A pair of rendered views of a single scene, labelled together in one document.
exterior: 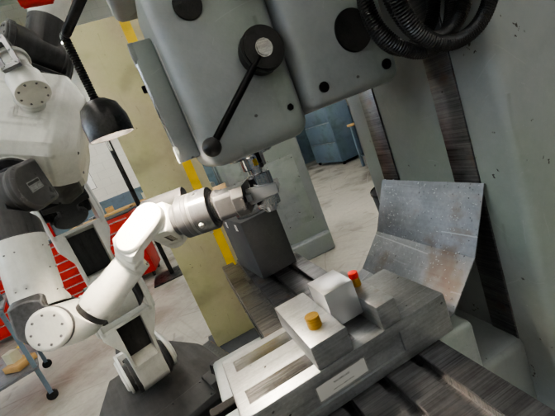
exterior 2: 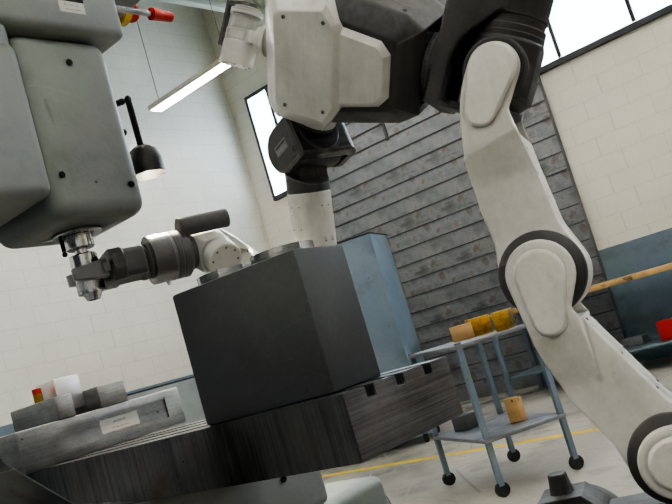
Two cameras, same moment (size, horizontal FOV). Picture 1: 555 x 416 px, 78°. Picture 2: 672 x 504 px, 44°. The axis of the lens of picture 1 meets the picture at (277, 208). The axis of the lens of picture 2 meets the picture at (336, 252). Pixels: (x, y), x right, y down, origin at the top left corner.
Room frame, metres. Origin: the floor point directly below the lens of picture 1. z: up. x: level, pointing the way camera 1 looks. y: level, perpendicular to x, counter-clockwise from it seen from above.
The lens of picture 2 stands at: (2.05, -0.49, 0.99)
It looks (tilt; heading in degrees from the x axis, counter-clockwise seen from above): 6 degrees up; 143
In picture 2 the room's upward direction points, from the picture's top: 17 degrees counter-clockwise
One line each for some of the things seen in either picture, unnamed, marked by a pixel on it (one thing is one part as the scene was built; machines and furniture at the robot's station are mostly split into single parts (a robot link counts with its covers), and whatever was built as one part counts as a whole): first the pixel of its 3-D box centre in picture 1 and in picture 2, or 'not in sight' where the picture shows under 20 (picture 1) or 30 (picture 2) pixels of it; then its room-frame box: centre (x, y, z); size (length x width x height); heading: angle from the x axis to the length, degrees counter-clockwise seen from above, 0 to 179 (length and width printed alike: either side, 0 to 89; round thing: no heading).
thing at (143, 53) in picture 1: (165, 104); not in sight; (0.64, 0.12, 1.45); 0.04 x 0.04 x 0.21; 15
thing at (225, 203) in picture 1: (222, 205); (139, 264); (0.68, 0.10, 1.23); 0.13 x 0.12 x 0.10; 172
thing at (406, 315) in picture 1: (330, 336); (82, 422); (0.50, 0.00, 0.99); 0.35 x 0.15 x 0.11; 106
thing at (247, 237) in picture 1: (255, 236); (273, 330); (1.07, 0.10, 1.04); 0.22 x 0.12 x 0.20; 22
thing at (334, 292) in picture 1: (334, 297); (60, 395); (0.50, -0.03, 1.05); 0.06 x 0.05 x 0.06; 16
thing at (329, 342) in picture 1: (310, 326); (89, 400); (0.49, 0.02, 1.03); 0.15 x 0.06 x 0.04; 16
